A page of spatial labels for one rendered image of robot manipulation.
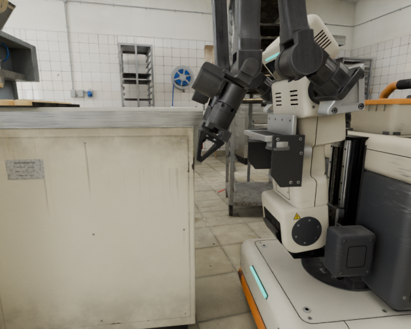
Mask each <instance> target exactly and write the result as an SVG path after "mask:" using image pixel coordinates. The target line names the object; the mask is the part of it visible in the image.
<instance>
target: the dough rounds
mask: <svg viewBox="0 0 411 329"><path fill-rule="evenodd" d="M32 102H50V103H63V104H72V103H71V102H56V101H34V100H23V99H16V100H7V99H0V105H32Z"/></svg>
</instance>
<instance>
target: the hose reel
mask: <svg viewBox="0 0 411 329"><path fill-rule="evenodd" d="M171 81H172V83H173V93H172V106H173V102H174V86H175V87H176V88H178V89H183V93H184V92H185V90H184V89H187V88H188V87H190V86H191V85H192V83H193V81H194V73H193V71H192V70H191V69H190V68H189V67H188V66H185V65H180V66H177V67H176V68H175V69H174V70H173V71H172V74H171Z"/></svg>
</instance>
